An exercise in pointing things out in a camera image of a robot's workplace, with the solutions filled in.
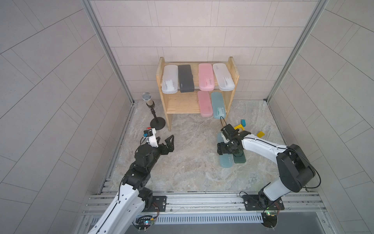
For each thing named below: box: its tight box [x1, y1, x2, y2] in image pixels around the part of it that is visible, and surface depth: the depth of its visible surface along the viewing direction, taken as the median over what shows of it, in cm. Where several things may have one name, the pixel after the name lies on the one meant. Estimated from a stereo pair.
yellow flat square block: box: [257, 131, 266, 138], surface depth 99 cm
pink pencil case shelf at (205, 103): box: [197, 90, 214, 117], surface depth 89 cm
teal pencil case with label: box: [211, 91, 226, 120], surface depth 86 cm
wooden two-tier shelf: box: [155, 56, 240, 132], surface depth 75 cm
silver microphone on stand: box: [142, 92, 166, 131], surface depth 101 cm
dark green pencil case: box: [232, 149, 246, 164], surface depth 87 cm
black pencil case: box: [177, 64, 195, 93], surface depth 70 cm
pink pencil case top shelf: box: [198, 63, 215, 92], surface depth 71 cm
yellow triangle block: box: [233, 123, 245, 131], surface depth 102 cm
